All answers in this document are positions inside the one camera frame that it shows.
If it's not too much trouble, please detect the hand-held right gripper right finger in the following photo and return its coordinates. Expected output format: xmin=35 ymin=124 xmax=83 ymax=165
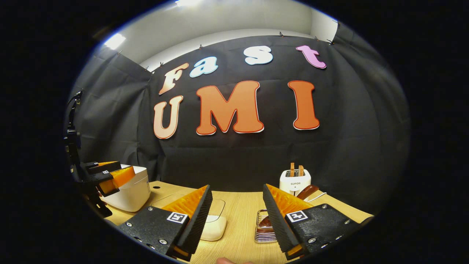
xmin=263 ymin=183 xmax=367 ymax=261

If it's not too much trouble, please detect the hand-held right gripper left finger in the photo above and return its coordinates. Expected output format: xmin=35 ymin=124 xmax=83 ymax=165
xmin=117 ymin=184 xmax=213 ymax=261

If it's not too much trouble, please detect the clear rice container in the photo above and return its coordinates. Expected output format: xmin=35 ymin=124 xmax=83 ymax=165
xmin=152 ymin=198 xmax=228 ymax=242

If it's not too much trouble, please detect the white rice cooker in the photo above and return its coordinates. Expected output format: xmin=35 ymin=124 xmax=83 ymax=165
xmin=100 ymin=165 xmax=151 ymax=212

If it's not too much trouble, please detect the brown wooden spoon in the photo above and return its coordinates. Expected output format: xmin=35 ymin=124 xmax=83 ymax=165
xmin=258 ymin=184 xmax=320 ymax=228

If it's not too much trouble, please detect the white toaster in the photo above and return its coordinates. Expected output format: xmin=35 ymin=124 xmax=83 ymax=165
xmin=279 ymin=169 xmax=312 ymax=197

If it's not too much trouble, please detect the black backdrop cloth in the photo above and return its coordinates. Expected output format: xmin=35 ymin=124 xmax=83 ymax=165
xmin=68 ymin=22 xmax=411 ymax=215

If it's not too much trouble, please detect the ceiling light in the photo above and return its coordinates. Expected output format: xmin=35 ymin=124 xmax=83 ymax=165
xmin=104 ymin=33 xmax=127 ymax=50

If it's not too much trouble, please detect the white toaster cable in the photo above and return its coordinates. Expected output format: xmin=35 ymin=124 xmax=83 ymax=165
xmin=306 ymin=191 xmax=328 ymax=203

